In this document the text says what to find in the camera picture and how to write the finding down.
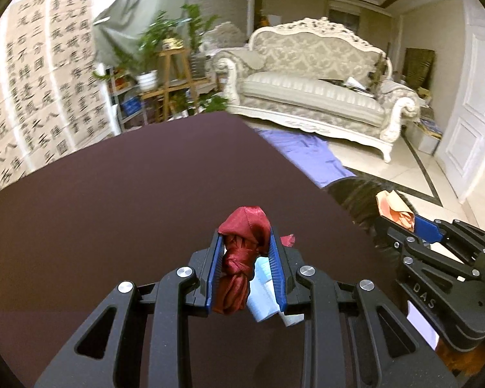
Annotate metal storage rack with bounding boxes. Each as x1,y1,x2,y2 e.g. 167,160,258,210
105,65,150,130

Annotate stack of boxes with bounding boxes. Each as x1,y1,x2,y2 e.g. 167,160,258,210
412,117,445,155

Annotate white panel door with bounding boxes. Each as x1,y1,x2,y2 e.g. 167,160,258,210
434,28,485,203

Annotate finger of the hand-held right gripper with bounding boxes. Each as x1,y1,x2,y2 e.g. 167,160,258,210
374,216,429,275
414,215,485,279

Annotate blue cloth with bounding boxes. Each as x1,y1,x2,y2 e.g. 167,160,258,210
253,127,356,189

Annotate red satin cloth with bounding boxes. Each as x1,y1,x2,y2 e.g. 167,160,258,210
212,206,296,316

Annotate black trash bag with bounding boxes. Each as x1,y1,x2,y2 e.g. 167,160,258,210
325,177,419,247

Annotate wall of calligraphy sheets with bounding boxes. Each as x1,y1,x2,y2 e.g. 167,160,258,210
0,0,122,205

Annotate small leafy floor plant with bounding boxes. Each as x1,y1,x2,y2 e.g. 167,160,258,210
200,93,231,113

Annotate dark brown cabinet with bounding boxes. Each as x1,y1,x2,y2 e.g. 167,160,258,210
402,47,436,90

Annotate papers on sofa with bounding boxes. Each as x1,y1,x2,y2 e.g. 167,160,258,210
339,76,368,92

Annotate ornate white sofa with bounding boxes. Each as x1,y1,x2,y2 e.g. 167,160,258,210
210,17,421,163

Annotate wooden plant stand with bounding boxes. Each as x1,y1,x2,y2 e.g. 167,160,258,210
139,48,219,124

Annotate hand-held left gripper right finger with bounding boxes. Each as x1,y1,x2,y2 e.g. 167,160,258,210
267,226,457,388

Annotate tall plant in grey pot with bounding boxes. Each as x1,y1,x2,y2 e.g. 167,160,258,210
180,3,221,79

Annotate ornate white armchair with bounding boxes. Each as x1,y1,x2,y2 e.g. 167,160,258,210
204,21,247,51

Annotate pale orange paper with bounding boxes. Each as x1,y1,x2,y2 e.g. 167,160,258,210
376,190,417,233

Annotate light blue paper packet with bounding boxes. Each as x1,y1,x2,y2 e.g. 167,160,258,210
246,255,304,328

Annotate camouflage cloth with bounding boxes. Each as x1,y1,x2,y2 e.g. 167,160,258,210
368,54,393,93

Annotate green plant in patterned pot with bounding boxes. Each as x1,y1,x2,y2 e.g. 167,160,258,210
139,10,184,51

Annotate striped sofa cushion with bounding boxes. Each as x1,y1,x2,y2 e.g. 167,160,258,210
236,46,265,69

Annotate green plant in white pot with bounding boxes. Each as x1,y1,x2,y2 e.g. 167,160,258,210
113,28,160,92

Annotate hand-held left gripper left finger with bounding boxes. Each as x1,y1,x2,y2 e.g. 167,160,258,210
34,228,223,388

